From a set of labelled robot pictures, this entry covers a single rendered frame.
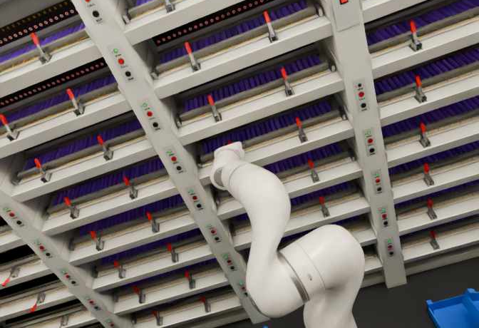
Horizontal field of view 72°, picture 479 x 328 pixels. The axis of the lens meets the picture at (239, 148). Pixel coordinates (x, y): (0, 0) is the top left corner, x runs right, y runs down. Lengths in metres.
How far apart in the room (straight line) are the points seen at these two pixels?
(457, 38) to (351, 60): 0.34
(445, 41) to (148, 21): 0.94
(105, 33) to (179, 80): 0.25
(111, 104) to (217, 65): 0.38
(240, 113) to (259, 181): 0.57
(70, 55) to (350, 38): 0.88
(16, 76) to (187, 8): 0.59
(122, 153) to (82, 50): 0.38
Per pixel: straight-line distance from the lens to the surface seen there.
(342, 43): 1.14
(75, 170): 1.38
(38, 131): 1.34
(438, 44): 1.28
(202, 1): 1.06
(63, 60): 1.20
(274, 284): 0.61
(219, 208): 1.39
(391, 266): 1.78
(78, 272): 1.73
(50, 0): 1.39
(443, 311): 1.83
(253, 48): 1.10
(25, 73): 1.26
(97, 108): 1.22
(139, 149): 1.25
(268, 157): 1.23
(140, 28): 1.10
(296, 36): 1.09
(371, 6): 1.15
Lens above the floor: 1.56
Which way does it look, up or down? 27 degrees down
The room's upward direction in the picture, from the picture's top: 23 degrees counter-clockwise
